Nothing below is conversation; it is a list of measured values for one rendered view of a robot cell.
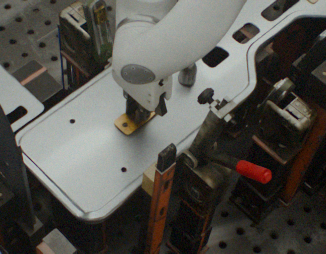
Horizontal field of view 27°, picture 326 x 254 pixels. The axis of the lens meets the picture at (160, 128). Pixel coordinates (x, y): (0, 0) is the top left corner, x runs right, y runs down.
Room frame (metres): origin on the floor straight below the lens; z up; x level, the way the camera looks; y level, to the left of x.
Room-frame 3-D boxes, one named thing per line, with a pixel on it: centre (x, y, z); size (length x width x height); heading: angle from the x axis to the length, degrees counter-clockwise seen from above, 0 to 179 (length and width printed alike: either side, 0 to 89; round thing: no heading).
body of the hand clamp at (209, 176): (0.55, -0.09, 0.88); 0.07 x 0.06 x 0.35; 51
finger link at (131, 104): (0.67, 0.06, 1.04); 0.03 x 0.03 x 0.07; 51
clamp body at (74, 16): (0.83, 0.17, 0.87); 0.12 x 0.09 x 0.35; 51
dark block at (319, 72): (0.71, -0.28, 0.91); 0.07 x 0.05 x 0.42; 51
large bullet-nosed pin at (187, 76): (0.75, -0.04, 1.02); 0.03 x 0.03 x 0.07
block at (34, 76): (0.71, 0.24, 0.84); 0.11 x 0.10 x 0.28; 51
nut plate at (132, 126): (0.65, 0.04, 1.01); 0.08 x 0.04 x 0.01; 141
